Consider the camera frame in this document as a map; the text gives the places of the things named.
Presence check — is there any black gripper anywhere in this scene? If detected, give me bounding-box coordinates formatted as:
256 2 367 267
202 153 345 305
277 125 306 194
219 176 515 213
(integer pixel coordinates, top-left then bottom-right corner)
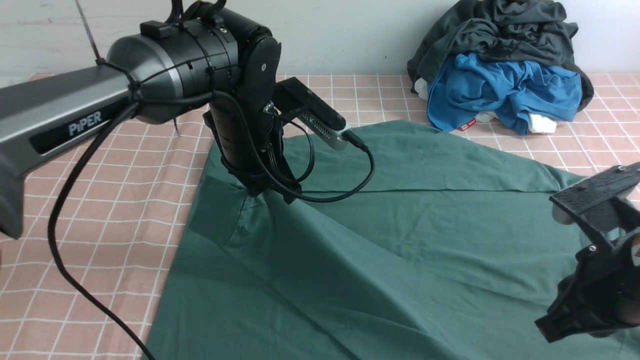
203 90 302 204

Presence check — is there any black cable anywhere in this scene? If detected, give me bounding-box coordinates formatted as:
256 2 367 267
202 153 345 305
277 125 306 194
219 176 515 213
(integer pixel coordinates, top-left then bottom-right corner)
47 90 376 360

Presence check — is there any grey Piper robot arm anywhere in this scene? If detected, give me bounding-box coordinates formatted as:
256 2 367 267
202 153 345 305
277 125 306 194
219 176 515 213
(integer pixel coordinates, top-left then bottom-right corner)
0 0 640 360

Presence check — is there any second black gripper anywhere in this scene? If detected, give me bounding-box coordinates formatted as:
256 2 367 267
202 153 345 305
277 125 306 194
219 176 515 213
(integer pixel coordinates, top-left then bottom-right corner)
535 200 639 343

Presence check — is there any dark grey crumpled garment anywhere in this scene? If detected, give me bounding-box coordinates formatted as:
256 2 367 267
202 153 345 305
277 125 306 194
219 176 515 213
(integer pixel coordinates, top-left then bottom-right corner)
406 0 595 111

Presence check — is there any blue crumpled garment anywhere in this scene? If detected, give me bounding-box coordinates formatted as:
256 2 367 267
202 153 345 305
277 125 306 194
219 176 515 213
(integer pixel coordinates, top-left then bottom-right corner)
426 53 584 135

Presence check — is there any green long sleeve shirt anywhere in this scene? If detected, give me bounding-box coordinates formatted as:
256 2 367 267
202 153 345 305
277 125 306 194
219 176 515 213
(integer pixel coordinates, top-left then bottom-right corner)
147 120 639 360

